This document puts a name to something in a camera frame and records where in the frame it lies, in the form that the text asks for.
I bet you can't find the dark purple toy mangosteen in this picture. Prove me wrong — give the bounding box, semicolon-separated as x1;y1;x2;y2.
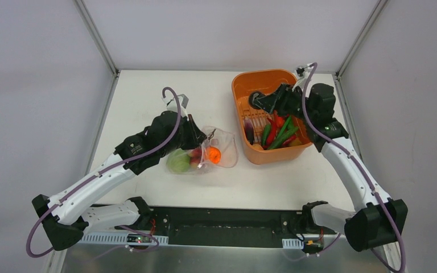
248;91;265;110

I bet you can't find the red toy lychee bunch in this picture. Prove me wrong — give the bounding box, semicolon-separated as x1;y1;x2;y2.
189;147;206;169

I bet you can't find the green toy cabbage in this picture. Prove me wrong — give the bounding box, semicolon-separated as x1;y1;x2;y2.
166;149;191;174

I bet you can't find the orange toy tangerine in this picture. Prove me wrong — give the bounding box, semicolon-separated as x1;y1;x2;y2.
205;147;221;164

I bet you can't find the clear pink zip top bag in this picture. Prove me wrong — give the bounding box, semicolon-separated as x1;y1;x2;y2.
166;126;238;175

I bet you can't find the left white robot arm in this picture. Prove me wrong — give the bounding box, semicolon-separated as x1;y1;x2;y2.
32;110;207;251

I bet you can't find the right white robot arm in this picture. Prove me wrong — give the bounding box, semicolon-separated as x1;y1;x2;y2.
249;84;408;252

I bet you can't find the red toy chili pepper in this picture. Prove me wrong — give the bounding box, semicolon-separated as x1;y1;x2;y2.
266;116;285;146

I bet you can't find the orange plastic basket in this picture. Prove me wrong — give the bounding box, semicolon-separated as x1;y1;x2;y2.
232;69;312;165

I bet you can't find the purple toy eggplant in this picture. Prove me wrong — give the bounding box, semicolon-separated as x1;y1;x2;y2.
244;117;255;145

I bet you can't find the long green toy pepper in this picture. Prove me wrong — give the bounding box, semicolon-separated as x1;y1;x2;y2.
267;126;299;150

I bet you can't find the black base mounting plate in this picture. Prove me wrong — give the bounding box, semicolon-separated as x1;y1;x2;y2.
129;206;334;248

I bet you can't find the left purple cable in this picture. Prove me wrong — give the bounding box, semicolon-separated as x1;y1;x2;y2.
26;86;183;259

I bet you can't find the purple cable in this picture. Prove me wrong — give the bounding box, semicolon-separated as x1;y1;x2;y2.
26;86;183;259
295;62;408;273

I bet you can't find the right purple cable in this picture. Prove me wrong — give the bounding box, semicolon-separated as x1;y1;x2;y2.
295;62;408;273

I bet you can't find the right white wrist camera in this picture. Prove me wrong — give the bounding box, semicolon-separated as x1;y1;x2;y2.
294;63;312;90

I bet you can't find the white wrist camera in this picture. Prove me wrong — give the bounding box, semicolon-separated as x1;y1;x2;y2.
162;94;189;116
294;63;312;90

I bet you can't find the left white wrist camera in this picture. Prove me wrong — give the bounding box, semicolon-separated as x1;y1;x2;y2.
162;94;189;116

